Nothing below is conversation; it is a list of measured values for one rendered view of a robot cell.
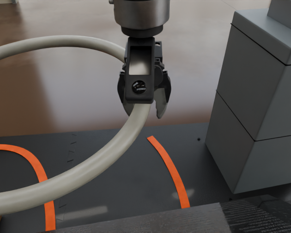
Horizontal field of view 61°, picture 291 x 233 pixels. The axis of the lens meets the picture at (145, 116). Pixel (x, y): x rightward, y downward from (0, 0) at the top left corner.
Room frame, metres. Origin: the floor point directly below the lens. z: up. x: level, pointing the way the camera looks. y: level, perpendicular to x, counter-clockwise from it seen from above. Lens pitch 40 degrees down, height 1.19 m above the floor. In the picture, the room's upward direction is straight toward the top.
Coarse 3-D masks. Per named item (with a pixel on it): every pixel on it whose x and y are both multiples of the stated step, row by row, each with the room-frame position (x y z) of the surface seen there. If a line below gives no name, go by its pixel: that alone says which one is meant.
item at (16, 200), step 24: (0, 48) 0.58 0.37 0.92; (24, 48) 0.60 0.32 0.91; (96, 48) 0.59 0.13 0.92; (120, 48) 0.56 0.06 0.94; (144, 120) 0.32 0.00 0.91; (120, 144) 0.26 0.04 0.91; (72, 168) 0.22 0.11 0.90; (96, 168) 0.22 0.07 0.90; (0, 192) 0.19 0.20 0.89; (24, 192) 0.19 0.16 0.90; (48, 192) 0.19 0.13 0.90
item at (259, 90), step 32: (256, 32) 0.93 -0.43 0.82; (288, 32) 0.87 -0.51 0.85; (224, 64) 1.10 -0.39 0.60; (256, 64) 0.88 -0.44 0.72; (288, 64) 0.74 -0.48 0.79; (224, 96) 1.03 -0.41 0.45; (256, 96) 0.82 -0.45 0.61; (288, 96) 0.75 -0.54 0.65; (224, 128) 0.96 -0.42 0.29; (256, 128) 0.76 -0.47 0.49; (288, 128) 0.77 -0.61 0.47; (224, 160) 0.88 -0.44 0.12; (256, 160) 0.75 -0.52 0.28; (288, 160) 0.79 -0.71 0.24
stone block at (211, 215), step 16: (192, 208) 0.33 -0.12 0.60; (208, 208) 0.33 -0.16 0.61; (224, 208) 0.32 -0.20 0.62; (240, 208) 0.31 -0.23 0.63; (256, 208) 0.31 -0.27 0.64; (272, 208) 0.30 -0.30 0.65; (288, 208) 0.30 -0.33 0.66; (96, 224) 0.28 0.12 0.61; (112, 224) 0.28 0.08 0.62; (128, 224) 0.27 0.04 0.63; (144, 224) 0.27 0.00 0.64; (160, 224) 0.26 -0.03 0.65; (176, 224) 0.26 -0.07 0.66; (192, 224) 0.25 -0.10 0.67; (208, 224) 0.25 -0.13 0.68; (224, 224) 0.25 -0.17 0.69; (240, 224) 0.24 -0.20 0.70; (256, 224) 0.24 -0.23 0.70; (272, 224) 0.23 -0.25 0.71; (288, 224) 0.23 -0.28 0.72
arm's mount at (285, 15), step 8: (272, 0) 1.05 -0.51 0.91; (280, 0) 1.00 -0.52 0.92; (288, 0) 0.96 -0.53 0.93; (272, 8) 1.04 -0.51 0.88; (280, 8) 0.99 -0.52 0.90; (288, 8) 0.95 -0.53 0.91; (272, 16) 1.02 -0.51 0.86; (280, 16) 0.98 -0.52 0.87; (288, 16) 0.94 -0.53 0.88; (288, 24) 0.92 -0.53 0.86
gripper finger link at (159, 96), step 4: (156, 88) 0.40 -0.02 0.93; (160, 88) 0.39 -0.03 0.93; (156, 92) 0.40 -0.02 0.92; (160, 92) 0.40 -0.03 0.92; (164, 92) 0.40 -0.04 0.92; (156, 96) 0.40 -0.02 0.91; (160, 96) 0.40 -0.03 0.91; (164, 96) 0.40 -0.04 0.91; (156, 100) 0.40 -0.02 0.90; (160, 100) 0.40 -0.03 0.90; (164, 100) 0.40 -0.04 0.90; (156, 104) 0.40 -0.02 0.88; (160, 104) 0.40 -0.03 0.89; (164, 104) 0.40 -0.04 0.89; (156, 108) 0.40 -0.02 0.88; (160, 108) 0.40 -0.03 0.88; (164, 108) 0.40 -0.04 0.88; (160, 112) 0.40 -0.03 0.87; (160, 116) 0.40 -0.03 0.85
